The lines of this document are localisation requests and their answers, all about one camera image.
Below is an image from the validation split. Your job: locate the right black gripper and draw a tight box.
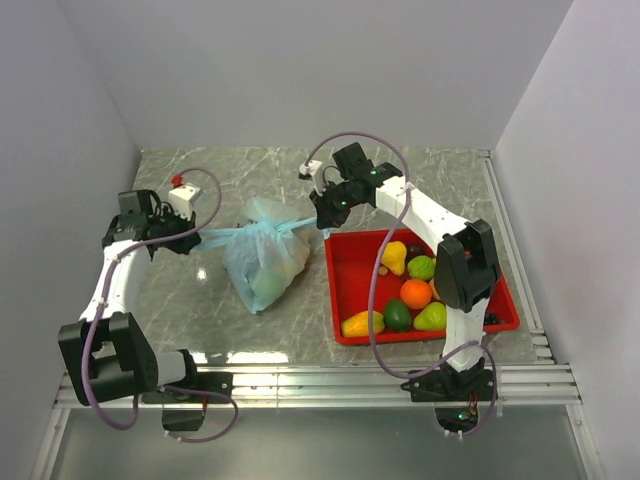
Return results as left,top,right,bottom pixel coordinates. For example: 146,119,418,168
312,178,361,229

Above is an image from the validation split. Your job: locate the light blue plastic bag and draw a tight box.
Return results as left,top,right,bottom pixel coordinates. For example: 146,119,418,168
197,197,317,314

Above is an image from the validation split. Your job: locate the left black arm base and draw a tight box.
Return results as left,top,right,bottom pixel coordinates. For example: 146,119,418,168
140,372,233,433

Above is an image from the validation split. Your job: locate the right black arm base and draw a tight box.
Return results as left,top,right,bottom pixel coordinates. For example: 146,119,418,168
400,361,498,439

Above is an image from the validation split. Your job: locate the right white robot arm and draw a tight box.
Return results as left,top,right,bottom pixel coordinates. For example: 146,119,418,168
298,142,501,400

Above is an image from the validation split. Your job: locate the red plastic tray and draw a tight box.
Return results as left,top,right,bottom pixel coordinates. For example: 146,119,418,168
324,228,520,345

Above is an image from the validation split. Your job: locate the yellow pear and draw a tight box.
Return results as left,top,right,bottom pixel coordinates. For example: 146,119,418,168
377,241,407,277

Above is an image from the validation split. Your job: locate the dark plum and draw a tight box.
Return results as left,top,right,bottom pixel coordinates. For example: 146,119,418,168
406,243,426,262

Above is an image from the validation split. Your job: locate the green custard apple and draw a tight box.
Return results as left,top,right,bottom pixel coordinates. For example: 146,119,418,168
407,255,436,282

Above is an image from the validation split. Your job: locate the orange fruit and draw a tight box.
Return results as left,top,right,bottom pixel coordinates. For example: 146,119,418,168
400,279,432,310

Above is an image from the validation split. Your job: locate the yellow orange papaya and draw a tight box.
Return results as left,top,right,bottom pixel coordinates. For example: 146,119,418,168
341,311,385,338

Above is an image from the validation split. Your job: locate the dark green avocado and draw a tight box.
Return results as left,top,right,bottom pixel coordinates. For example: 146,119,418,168
383,298,412,333

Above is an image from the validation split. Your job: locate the peach fruit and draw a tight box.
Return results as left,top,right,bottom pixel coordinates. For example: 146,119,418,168
429,278,441,301

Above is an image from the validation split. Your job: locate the green pear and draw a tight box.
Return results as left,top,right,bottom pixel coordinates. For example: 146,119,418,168
413,302,447,331

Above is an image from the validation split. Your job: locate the black grape bunch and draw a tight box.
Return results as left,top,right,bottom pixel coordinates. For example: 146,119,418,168
484,312,505,326

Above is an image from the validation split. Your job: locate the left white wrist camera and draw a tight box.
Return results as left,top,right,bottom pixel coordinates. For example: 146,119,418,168
167,174,202,221

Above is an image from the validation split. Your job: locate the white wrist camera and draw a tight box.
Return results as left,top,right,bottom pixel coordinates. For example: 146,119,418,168
298,160,325,195
167,174,202,221

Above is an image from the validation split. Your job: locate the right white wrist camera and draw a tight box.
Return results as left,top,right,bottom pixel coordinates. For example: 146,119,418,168
298,160,325,195

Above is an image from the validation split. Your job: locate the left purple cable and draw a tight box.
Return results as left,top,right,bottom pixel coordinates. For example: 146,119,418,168
79,167,239,444

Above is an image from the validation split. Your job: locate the purple cable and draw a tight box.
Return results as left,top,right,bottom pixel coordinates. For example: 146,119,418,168
305,131,501,437
79,167,239,444

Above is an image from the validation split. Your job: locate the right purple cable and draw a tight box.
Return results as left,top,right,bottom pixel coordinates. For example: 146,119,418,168
305,131,501,437

